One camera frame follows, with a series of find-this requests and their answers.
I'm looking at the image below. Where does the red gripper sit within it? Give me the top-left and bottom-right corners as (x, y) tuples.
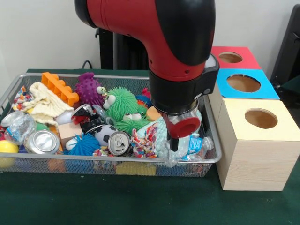
(163, 112), (203, 152)

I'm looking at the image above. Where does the crushed clear plastic bottle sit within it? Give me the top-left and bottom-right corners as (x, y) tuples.
(164, 133), (215, 168)

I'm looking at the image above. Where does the wooden box with three holes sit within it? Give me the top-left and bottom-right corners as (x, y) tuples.
(207, 46), (300, 192)

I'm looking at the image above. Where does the mint green cloth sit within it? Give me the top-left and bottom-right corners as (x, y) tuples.
(136, 109), (202, 160)

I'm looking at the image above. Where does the green fuzzy toy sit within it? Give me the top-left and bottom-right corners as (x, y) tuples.
(106, 86), (139, 120)

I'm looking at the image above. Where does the small soccer ball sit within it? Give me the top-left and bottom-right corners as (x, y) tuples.
(95, 125), (119, 147)

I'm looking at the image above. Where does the dark green table cloth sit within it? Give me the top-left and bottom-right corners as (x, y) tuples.
(278, 76), (300, 94)
(0, 68), (300, 225)

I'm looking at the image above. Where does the blue fuzzy toy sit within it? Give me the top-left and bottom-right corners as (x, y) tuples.
(65, 133), (101, 156)

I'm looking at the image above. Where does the purple spiky toy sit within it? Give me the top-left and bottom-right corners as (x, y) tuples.
(74, 72), (108, 106)

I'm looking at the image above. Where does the orange toy building block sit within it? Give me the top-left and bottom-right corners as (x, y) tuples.
(41, 72), (80, 105)

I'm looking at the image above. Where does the silver drink can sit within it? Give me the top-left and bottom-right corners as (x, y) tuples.
(24, 130), (61, 154)

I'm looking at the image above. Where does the cream knitted cloth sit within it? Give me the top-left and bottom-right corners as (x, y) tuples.
(29, 82), (75, 125)

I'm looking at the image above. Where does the black flat panel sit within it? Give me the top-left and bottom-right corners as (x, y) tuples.
(269, 4), (300, 82)

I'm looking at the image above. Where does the yellow ball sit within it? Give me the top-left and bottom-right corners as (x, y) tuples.
(0, 140), (19, 167)

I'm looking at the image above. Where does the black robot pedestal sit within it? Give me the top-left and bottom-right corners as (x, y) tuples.
(95, 27), (150, 71)

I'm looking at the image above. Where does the shallow wire mesh bin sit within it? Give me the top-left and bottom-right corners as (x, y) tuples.
(0, 73), (223, 178)

